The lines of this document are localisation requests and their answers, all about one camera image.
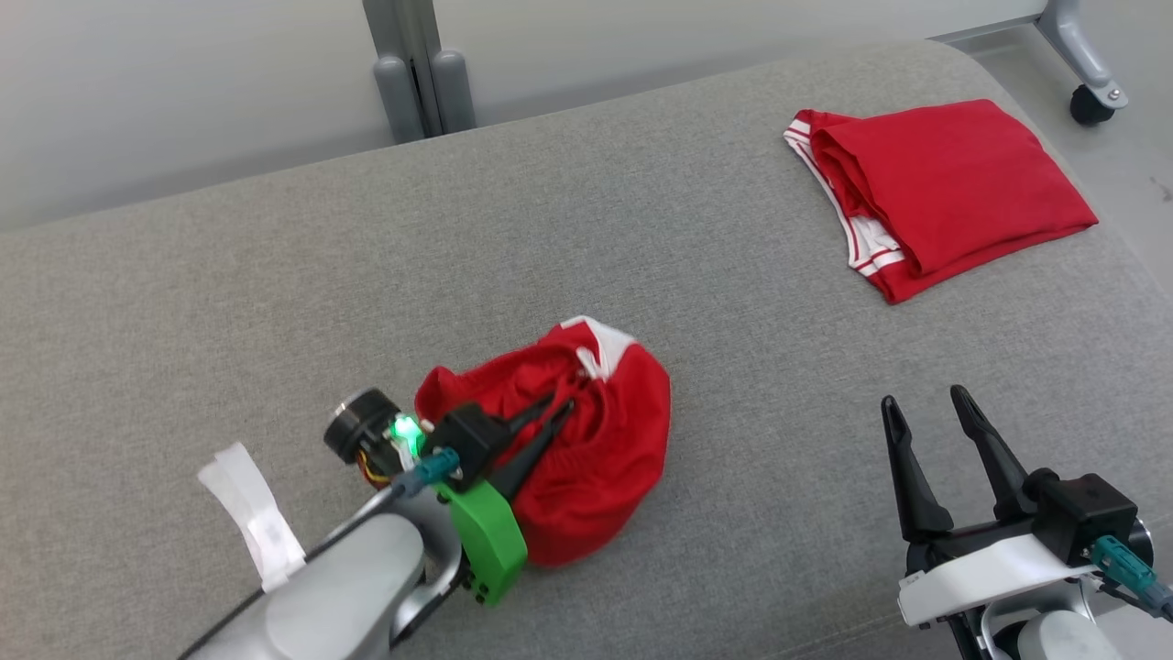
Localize grey metal frame leg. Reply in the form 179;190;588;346
1036;0;1130;109

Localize right black cable teal connector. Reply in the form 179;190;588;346
1091;535;1173;618

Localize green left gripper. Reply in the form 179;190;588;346
436;393;577;607

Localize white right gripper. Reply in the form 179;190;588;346
881;384;1098;660

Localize grey fabric sofa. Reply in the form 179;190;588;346
0;38;1173;660

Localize white strap on left arm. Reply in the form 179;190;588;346
197;442;309;593

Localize red white basketball jersey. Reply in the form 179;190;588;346
784;98;1100;305

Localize black cylindrical left gripper motor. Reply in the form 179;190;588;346
323;387;401;465

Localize red white mesh shorts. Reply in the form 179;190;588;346
414;316;673;568

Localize grey metal frame post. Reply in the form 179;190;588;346
362;0;478;145

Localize black caster wheel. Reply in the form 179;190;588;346
1069;84;1115;127

